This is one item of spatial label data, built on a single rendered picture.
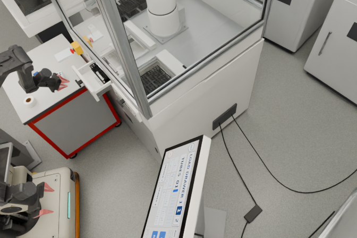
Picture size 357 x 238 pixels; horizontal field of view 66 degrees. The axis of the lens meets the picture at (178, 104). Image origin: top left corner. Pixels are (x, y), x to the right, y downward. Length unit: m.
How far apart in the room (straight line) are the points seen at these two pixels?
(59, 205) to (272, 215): 1.57
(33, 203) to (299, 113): 2.21
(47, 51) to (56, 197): 1.11
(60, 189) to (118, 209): 0.47
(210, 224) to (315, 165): 0.99
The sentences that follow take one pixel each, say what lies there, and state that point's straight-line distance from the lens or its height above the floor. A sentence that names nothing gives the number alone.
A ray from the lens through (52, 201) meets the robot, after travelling 2.29.
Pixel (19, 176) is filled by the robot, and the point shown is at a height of 0.80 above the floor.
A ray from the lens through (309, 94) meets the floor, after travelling 2.89.
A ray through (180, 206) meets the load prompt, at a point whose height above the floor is 1.16.
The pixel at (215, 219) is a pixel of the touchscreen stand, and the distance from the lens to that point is 2.23.
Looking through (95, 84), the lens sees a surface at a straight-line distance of 1.91.
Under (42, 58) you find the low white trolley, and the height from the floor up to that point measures 0.76.
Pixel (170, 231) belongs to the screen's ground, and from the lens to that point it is 1.12.
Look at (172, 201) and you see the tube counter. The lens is 1.16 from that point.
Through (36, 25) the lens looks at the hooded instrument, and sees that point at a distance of 2.52.
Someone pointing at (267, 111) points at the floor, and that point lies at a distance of 2.68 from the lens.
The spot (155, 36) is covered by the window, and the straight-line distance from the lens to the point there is 1.19.
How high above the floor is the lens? 2.23
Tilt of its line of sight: 56 degrees down
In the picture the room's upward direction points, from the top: 9 degrees counter-clockwise
